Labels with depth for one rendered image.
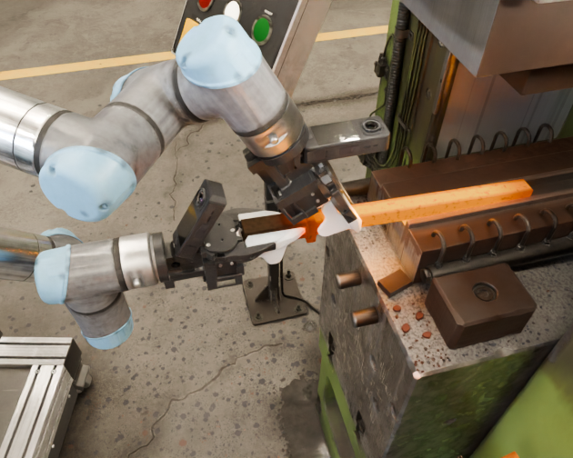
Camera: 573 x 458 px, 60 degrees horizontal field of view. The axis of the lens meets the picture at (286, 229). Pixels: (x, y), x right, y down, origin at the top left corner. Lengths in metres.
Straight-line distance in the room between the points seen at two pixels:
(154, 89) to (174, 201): 1.73
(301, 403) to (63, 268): 1.12
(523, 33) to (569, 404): 0.50
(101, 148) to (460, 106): 0.66
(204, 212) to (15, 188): 2.01
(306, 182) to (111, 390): 1.29
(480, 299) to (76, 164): 0.53
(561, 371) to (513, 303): 0.12
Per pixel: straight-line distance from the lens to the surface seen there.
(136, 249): 0.69
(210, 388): 1.72
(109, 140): 0.51
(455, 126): 0.99
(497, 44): 0.57
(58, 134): 0.52
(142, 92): 0.56
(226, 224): 0.71
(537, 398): 0.88
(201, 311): 1.88
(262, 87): 0.54
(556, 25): 0.60
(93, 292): 0.72
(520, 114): 1.06
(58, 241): 0.86
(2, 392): 1.67
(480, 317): 0.72
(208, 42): 0.52
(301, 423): 1.66
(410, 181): 0.86
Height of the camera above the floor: 1.54
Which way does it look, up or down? 47 degrees down
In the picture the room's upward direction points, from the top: straight up
